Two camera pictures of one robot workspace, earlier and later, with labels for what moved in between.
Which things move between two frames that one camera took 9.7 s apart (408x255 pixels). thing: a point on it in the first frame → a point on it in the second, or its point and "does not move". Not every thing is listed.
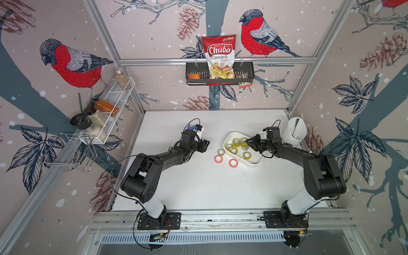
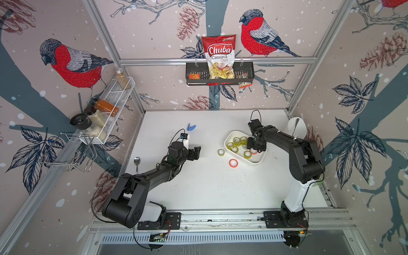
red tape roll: [218, 159] → [254, 152]
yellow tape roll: [243, 142] does not move
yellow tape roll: [236, 142] does not move
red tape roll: [233, 163] does not move
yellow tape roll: [229, 147] does not move
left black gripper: [203, 145] → [196, 153]
